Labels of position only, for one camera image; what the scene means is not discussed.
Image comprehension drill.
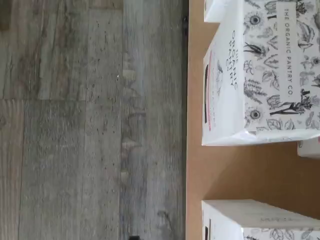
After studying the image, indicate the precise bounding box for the white box green strip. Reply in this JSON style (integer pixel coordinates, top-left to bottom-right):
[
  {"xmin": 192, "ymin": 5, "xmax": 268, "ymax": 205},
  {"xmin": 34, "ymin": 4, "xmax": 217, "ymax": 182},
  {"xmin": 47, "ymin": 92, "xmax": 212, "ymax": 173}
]
[{"xmin": 200, "ymin": 199, "xmax": 320, "ymax": 240}]

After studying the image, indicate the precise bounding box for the wooden shelf board with boxes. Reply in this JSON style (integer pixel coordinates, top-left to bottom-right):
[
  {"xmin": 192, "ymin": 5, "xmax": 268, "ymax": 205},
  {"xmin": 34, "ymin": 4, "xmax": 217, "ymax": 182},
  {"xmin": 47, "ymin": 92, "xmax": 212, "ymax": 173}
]
[{"xmin": 185, "ymin": 0, "xmax": 320, "ymax": 240}]

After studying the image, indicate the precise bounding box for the white organic pantry box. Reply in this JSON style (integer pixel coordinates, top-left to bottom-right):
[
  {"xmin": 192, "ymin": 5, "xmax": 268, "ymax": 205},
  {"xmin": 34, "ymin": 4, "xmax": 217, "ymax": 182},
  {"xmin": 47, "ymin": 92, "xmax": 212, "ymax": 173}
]
[{"xmin": 296, "ymin": 138, "xmax": 320, "ymax": 159}]

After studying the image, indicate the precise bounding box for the white box pink strip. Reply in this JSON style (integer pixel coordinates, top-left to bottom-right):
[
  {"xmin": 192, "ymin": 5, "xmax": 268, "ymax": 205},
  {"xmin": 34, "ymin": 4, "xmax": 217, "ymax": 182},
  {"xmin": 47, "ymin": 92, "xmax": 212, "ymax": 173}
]
[{"xmin": 201, "ymin": 21, "xmax": 320, "ymax": 147}]

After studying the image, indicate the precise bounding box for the white box yellow strip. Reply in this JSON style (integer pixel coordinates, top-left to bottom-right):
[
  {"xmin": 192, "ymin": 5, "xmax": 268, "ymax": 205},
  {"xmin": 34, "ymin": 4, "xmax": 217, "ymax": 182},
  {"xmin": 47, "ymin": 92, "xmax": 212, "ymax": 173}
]
[{"xmin": 203, "ymin": 0, "xmax": 320, "ymax": 24}]

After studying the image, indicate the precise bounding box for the black metal shelf frame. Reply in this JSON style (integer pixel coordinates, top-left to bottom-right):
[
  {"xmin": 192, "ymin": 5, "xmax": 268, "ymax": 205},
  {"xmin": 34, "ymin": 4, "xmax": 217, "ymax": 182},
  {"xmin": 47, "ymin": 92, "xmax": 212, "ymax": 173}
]
[{"xmin": 182, "ymin": 0, "xmax": 190, "ymax": 240}]

